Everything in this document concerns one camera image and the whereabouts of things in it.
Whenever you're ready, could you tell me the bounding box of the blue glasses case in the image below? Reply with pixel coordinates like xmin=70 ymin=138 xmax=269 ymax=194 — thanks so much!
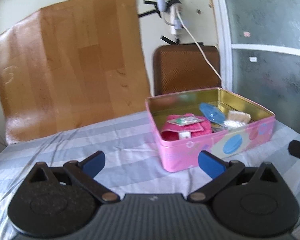
xmin=199 ymin=102 xmax=226 ymax=125

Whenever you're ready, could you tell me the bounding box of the pink knitted cloth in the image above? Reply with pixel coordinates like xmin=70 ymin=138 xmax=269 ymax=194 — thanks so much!
xmin=160 ymin=113 xmax=212 ymax=141

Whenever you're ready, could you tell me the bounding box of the white paper sachet packet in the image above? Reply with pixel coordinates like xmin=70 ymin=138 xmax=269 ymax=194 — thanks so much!
xmin=167 ymin=115 xmax=206 ymax=126

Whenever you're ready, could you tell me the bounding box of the white charging cable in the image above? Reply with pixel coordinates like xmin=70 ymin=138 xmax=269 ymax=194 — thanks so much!
xmin=176 ymin=10 xmax=223 ymax=83

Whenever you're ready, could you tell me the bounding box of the cotton swab pack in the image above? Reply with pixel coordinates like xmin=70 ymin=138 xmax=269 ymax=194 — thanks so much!
xmin=223 ymin=110 xmax=251 ymax=129

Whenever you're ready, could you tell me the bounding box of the pink tin box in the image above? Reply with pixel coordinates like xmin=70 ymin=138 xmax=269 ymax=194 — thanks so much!
xmin=146 ymin=88 xmax=275 ymax=172

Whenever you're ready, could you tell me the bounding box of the frosted glass door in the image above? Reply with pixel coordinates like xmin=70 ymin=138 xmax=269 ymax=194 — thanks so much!
xmin=212 ymin=0 xmax=300 ymax=133

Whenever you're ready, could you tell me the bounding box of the brown chair backrest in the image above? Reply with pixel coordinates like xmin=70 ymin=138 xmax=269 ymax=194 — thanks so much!
xmin=153 ymin=44 xmax=221 ymax=95

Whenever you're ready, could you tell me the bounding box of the wooden pattern wall sheet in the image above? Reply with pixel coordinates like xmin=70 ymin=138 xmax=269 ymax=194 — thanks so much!
xmin=0 ymin=0 xmax=150 ymax=144

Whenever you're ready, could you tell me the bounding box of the striped grey bed sheet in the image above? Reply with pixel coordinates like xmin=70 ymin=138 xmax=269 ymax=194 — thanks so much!
xmin=0 ymin=112 xmax=300 ymax=239

